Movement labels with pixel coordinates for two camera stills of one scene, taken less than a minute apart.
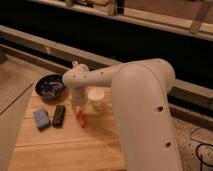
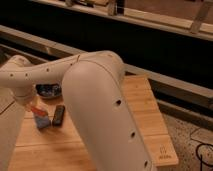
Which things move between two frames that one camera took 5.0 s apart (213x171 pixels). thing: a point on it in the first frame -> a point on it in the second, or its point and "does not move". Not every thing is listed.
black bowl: x=50 y=86 does not move
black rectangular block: x=58 y=117 does not move
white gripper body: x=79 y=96 -> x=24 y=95
